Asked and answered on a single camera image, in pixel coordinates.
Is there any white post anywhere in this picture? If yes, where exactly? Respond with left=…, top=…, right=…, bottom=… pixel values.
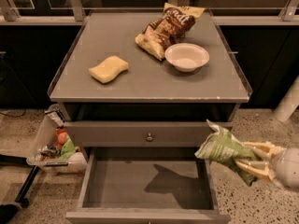
left=274, top=76, right=299, bottom=122

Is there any brown yellow chip bag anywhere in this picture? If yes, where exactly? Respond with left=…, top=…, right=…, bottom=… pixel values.
left=135, top=3, right=205, bottom=61

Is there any green jalapeno chip bag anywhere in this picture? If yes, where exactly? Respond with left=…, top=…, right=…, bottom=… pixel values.
left=194, top=120, right=259, bottom=187

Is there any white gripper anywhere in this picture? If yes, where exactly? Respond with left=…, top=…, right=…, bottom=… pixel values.
left=235, top=142, right=299, bottom=189

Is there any yellow sponge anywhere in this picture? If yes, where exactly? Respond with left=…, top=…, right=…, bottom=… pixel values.
left=89, top=56, right=129, bottom=84

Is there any grey drawer cabinet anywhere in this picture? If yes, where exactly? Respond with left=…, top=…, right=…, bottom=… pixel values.
left=47, top=7, right=254, bottom=224

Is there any clear plastic storage bin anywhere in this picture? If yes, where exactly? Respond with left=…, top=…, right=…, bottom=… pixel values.
left=27, top=104, right=87, bottom=173

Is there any green packet in bin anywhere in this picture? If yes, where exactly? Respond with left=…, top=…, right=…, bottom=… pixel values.
left=60, top=138, right=77, bottom=159

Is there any white paper bowl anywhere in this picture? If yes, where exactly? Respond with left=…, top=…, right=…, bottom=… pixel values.
left=164, top=43, right=209, bottom=72

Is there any open grey middle drawer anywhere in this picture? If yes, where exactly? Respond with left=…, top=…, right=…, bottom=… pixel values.
left=66, top=147, right=230, bottom=224

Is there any closed grey top drawer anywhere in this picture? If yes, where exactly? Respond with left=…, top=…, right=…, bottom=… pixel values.
left=64, top=121, right=211, bottom=147

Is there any orange fruit in bin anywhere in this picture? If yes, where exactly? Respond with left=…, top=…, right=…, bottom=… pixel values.
left=57, top=133, right=67, bottom=145

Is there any black stand leg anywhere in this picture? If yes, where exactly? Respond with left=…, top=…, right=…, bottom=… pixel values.
left=0, top=155, right=40, bottom=208

